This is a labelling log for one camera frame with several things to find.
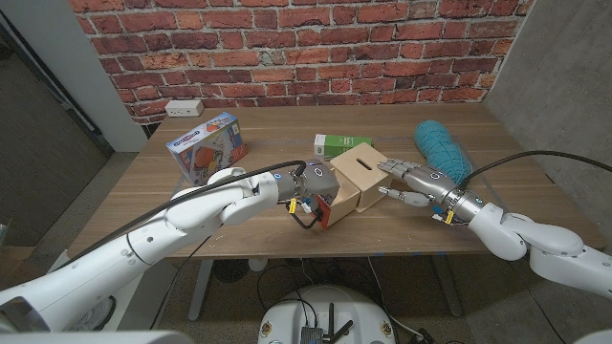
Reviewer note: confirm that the dark round floor object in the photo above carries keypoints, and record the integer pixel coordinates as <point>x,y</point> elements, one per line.
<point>229,270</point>

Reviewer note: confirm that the white power outlet strip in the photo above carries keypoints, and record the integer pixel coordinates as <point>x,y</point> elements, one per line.
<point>184,108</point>

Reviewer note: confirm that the dark grey table leg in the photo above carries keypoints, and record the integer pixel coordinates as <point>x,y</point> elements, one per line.
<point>447,286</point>

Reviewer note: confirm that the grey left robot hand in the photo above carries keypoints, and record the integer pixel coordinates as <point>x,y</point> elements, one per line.
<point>318,181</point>

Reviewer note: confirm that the wooden box with slot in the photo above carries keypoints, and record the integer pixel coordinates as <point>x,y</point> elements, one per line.
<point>363,172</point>

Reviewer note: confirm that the teal yarn skein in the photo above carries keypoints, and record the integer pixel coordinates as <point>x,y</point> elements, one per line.
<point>442,148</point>

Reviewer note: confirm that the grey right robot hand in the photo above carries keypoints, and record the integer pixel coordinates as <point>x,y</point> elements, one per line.
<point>430,179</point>

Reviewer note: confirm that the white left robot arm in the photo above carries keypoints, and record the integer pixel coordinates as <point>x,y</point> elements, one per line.
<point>143,239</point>

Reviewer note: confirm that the colourful toy carton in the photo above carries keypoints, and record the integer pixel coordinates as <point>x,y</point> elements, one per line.
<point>205,148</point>

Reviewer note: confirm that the green and white package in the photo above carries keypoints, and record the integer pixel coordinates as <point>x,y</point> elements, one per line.
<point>344,141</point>

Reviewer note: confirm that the wooden drawer with red front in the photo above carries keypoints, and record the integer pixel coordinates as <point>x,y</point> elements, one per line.
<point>346,200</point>

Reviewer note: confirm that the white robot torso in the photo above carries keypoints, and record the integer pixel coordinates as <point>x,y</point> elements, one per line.
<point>287,315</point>

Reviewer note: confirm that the grey torso electronics box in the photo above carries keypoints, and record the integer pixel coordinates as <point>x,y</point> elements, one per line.
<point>311,335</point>

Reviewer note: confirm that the printed brick backdrop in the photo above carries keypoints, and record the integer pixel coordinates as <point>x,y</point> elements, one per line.
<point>306,48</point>

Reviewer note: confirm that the white table leg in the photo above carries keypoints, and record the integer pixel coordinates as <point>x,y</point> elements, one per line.
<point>201,286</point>

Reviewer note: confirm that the black torso antenna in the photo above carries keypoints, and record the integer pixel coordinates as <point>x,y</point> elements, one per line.
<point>345,327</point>
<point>330,317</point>

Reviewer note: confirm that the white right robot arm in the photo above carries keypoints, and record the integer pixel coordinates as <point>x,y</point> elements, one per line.
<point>526,234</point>

